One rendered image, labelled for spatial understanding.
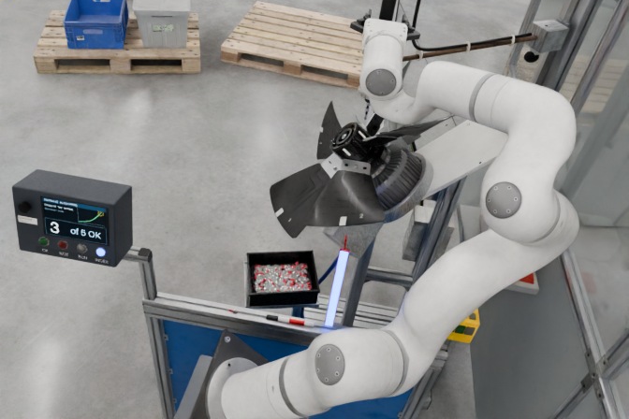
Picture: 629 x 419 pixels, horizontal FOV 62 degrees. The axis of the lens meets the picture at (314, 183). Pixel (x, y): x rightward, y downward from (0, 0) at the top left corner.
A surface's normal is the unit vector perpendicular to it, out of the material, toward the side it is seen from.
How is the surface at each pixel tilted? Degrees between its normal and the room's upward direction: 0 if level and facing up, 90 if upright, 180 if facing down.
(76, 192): 15
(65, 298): 0
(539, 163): 9
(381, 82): 90
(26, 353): 0
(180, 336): 90
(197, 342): 90
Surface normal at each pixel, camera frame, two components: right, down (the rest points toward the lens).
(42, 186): 0.14, -0.89
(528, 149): -0.29, -0.79
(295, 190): -0.53, -0.19
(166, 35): 0.18, 0.73
